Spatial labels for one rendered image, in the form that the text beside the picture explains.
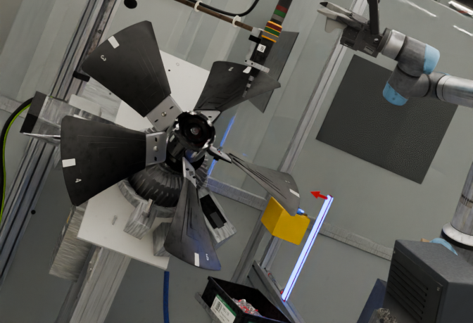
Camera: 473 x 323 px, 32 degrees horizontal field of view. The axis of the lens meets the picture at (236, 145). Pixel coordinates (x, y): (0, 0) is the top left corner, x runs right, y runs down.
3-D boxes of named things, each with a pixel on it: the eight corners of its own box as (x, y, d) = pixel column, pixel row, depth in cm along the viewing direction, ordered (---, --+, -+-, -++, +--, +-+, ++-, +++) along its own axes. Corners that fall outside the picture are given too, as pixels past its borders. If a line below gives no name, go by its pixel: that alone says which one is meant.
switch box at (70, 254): (49, 257, 259) (75, 195, 257) (76, 267, 262) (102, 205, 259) (48, 273, 245) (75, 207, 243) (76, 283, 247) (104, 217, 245)
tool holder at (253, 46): (234, 58, 219) (248, 24, 218) (250, 65, 224) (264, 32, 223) (257, 68, 213) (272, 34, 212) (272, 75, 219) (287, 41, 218)
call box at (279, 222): (257, 224, 267) (271, 195, 266) (285, 234, 269) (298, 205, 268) (269, 239, 252) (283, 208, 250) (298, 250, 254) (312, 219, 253)
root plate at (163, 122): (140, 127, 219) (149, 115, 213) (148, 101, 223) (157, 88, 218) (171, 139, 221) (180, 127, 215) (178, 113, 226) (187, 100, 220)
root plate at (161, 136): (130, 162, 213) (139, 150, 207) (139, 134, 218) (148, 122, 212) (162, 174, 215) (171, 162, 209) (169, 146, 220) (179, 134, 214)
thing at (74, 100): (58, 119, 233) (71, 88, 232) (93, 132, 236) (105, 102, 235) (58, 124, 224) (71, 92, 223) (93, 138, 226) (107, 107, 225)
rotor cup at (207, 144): (148, 162, 217) (164, 141, 207) (160, 119, 225) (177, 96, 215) (197, 182, 221) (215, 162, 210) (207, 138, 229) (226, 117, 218)
